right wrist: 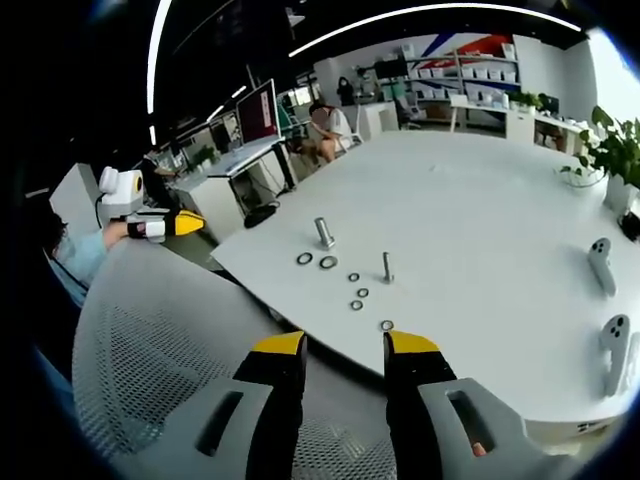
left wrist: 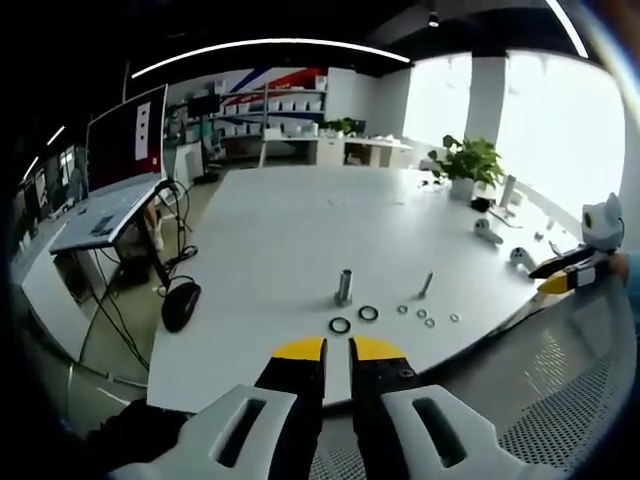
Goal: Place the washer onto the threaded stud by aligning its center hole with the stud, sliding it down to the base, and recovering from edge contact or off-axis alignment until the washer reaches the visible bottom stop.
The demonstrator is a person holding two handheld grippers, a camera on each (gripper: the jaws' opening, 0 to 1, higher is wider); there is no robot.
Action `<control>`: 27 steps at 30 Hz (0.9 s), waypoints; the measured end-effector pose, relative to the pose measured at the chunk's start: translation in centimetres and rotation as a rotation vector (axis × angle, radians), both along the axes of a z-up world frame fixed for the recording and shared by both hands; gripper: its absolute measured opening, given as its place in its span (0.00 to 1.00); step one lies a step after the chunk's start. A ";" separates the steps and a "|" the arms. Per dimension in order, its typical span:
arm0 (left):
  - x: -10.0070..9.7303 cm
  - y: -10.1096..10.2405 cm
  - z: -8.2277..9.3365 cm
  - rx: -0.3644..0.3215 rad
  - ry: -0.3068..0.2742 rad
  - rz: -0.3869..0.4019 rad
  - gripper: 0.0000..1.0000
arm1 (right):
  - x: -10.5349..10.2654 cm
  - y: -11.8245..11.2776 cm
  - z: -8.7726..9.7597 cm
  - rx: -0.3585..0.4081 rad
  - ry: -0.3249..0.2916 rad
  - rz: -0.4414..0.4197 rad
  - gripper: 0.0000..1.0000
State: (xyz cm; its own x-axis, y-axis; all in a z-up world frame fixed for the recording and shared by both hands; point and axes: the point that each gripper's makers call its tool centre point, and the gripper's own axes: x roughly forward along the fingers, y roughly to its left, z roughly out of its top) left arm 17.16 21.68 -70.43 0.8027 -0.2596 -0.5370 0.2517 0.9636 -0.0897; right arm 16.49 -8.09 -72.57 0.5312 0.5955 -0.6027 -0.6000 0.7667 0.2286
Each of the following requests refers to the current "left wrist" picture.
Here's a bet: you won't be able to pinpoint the white counter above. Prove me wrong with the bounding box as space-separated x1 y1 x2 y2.
262 130 415 169

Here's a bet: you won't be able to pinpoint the black cable bundle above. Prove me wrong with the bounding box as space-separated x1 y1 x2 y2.
149 180 200 296

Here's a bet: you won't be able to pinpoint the straight ceiling light strip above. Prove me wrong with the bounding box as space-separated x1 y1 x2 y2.
544 0 590 59

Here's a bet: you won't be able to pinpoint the grey mesh chair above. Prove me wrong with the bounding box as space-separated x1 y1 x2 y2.
312 269 635 480

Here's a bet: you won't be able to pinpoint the storage shelf with white boxes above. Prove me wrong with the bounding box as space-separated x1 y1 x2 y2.
212 67 329 144

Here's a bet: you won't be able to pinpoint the grey tilted side desk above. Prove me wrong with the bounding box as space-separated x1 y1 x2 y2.
48 178 169 257

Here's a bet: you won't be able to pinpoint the white bracket part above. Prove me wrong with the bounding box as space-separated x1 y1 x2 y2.
473 217 504 246

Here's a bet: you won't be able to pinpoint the thick metal threaded stud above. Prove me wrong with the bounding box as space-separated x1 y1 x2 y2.
333 269 355 307

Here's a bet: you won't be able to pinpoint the green potted plant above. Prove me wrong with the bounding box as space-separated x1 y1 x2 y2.
428 133 506 202

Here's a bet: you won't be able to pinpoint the large computer monitor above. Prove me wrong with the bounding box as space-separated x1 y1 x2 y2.
86 83 170 195

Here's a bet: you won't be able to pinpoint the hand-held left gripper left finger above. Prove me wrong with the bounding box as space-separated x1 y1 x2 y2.
107 336 330 480

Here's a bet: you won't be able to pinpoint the long curved ceiling light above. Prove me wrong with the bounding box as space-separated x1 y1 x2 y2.
130 38 413 81

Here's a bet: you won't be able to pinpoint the small green background plant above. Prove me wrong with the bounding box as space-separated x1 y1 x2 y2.
322 117 369 137

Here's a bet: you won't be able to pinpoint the white handheld controller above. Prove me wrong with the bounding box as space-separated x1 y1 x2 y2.
509 246 534 274

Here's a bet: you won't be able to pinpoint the white desk stand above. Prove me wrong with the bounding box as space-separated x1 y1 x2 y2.
489 174 525 227

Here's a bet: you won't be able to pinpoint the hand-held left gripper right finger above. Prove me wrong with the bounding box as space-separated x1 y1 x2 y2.
348 335 551 480

